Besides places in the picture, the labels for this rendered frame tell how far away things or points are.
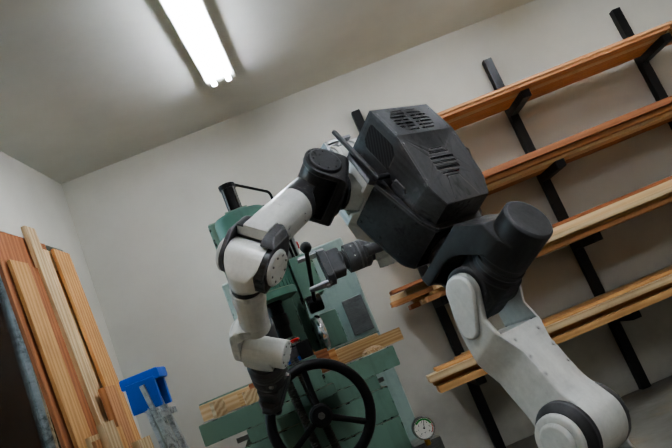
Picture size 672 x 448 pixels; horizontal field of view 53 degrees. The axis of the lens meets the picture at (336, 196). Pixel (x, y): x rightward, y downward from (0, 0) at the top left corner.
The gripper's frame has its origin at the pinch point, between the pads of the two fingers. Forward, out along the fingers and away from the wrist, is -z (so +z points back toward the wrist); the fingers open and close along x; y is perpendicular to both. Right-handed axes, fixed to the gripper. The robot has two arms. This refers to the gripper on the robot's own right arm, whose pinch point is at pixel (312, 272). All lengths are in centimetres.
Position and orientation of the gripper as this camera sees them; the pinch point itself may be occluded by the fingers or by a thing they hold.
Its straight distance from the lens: 205.4
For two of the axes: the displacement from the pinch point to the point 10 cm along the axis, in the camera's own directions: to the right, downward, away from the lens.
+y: 0.4, 5.5, 8.3
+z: 9.2, -3.3, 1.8
